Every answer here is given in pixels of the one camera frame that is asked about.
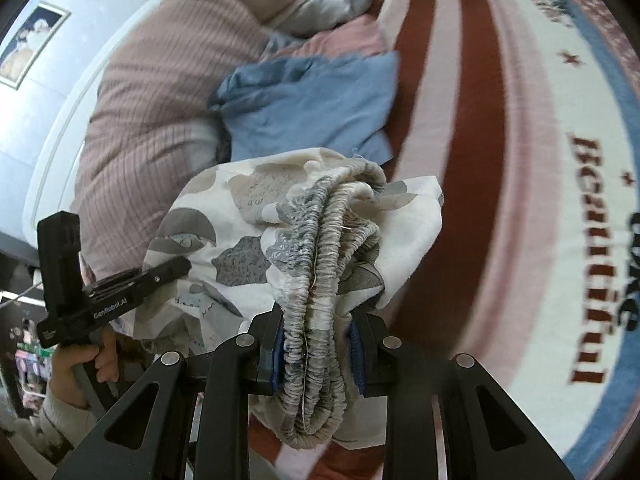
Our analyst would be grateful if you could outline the bear print pajama pants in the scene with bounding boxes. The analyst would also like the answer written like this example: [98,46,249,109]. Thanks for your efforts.
[116,148,442,450]

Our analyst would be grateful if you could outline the left forearm grey sleeve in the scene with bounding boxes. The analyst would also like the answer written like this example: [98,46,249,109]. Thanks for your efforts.
[36,389,96,452]

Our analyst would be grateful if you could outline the person's left hand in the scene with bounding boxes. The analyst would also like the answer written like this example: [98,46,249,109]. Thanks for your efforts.
[48,325,119,410]

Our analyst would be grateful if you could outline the pink striped duvet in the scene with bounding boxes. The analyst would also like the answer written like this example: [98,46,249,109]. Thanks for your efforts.
[72,0,306,279]

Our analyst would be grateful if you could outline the blue folded garment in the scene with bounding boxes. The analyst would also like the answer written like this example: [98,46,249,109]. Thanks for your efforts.
[208,51,399,165]

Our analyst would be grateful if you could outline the striped polka dot blanket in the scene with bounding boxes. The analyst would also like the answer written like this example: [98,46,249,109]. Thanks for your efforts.
[371,0,639,479]

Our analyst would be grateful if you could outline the framed wall photo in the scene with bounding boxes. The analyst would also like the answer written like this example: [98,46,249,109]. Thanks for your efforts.
[1,2,70,90]

